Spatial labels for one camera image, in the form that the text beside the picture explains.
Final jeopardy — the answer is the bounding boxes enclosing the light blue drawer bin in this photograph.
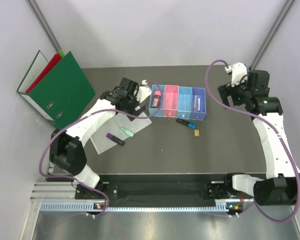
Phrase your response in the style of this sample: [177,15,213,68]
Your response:
[148,85,166,117]
[176,86,192,120]

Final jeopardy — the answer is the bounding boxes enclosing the pink capped crayon tube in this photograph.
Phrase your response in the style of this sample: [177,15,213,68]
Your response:
[151,90,162,109]

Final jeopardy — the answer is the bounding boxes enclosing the green highlighter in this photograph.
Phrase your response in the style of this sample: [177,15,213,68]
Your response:
[120,127,134,138]

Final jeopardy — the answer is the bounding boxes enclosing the purple capped black highlighter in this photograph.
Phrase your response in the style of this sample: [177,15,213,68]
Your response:
[106,133,125,146]

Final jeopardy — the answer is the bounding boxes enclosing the pink drawer bin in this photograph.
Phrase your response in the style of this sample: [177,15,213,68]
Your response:
[163,85,179,118]

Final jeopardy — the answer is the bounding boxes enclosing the white blue whiteboard marker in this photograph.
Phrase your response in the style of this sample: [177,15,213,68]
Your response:
[195,98,201,112]

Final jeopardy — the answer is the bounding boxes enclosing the white peach pencil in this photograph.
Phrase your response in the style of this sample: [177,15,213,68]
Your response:
[192,95,197,112]

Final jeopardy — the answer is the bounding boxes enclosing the purple drawer bin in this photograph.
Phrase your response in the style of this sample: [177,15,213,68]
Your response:
[190,87,207,121]

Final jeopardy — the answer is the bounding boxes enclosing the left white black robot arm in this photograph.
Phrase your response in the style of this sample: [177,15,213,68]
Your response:
[49,77,152,199]

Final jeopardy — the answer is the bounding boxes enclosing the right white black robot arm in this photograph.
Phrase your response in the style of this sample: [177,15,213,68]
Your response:
[217,67,300,206]

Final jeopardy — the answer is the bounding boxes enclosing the clear mesh zipper pouch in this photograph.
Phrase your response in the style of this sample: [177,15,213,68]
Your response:
[90,113,152,155]

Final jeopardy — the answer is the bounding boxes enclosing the green lever arch binder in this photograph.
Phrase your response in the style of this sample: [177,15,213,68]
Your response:
[16,51,96,129]

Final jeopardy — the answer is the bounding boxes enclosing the blue capped black highlighter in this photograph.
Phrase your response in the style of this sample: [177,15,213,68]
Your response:
[176,118,196,129]

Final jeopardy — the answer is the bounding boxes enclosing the small yellow eraser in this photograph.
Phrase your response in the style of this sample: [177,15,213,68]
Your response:
[194,130,200,137]

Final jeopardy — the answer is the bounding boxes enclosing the red folder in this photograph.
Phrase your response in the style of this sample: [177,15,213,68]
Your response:
[25,53,63,94]

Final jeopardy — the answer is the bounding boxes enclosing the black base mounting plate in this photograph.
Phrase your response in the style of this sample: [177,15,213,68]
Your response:
[74,173,255,201]

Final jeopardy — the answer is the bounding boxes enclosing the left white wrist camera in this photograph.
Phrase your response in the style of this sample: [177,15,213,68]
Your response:
[136,79,152,103]

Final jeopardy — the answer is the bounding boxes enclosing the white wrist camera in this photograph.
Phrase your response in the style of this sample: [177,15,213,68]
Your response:
[136,79,152,103]
[224,62,248,88]

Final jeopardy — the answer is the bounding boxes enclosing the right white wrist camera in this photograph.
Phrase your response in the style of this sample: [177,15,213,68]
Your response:
[224,62,248,88]

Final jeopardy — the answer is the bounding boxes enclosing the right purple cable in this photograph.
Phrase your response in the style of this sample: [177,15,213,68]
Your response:
[205,59,300,223]

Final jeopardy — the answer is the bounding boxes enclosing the purple cable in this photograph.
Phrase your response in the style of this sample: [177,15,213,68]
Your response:
[205,59,300,223]
[38,79,166,218]

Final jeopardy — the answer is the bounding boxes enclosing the right aluminium corner post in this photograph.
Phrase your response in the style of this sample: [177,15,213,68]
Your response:
[248,0,296,70]

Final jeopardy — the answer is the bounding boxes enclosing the aluminium corner post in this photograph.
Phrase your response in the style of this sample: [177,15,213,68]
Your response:
[248,0,296,70]
[26,0,61,52]

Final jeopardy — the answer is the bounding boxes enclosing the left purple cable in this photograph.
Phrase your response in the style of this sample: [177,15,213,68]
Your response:
[38,79,166,218]

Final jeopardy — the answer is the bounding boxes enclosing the slotted grey cable duct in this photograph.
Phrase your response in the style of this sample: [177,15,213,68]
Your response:
[40,201,233,213]

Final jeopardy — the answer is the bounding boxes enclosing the left aluminium corner post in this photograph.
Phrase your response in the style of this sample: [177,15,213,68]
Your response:
[26,0,61,52]

